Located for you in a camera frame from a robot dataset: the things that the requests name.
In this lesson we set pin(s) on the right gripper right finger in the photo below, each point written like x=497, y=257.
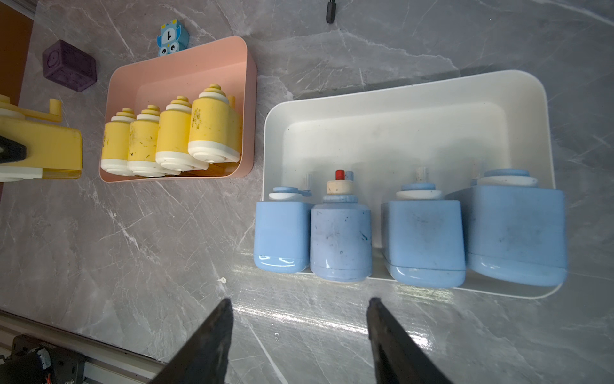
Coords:
x=397, y=358

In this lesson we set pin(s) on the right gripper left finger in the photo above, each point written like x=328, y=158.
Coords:
x=205, y=356

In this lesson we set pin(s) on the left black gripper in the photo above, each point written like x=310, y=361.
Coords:
x=11, y=151

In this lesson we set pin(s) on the yellow sharpener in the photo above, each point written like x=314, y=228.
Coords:
x=141, y=159
x=53, y=151
x=116, y=143
x=215, y=128
x=173, y=138

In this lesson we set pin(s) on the blue sharpener with red cap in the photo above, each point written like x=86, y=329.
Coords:
x=341, y=234

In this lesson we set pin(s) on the pink plastic tray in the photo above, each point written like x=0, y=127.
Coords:
x=226, y=62

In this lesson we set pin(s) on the purple cube sharpener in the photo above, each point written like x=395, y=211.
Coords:
x=69, y=66

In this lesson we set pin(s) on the blue cartoon sharpener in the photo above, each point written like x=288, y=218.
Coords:
x=173, y=38

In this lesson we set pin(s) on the white plastic tray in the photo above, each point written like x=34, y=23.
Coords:
x=457, y=128

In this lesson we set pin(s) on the black microphone on tripod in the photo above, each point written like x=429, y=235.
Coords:
x=331, y=11

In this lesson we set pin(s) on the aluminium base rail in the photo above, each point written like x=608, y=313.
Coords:
x=104, y=363

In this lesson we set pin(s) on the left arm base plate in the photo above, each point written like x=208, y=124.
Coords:
x=33, y=360

